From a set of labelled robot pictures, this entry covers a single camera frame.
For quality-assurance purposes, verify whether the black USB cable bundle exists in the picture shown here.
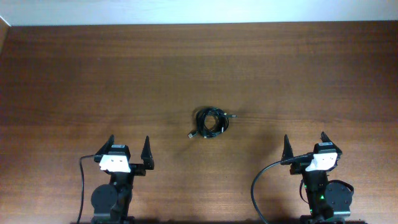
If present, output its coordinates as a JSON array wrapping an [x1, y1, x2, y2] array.
[[187, 106, 238, 139]]

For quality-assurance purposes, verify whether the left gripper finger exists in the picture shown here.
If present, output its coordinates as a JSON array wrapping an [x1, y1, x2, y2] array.
[[141, 136, 154, 170], [95, 134, 114, 156]]

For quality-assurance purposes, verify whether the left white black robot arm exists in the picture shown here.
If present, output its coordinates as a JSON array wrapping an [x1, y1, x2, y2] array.
[[91, 135, 154, 224]]

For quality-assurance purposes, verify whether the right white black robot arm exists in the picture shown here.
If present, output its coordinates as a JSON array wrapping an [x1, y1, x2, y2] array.
[[281, 132, 354, 223]]

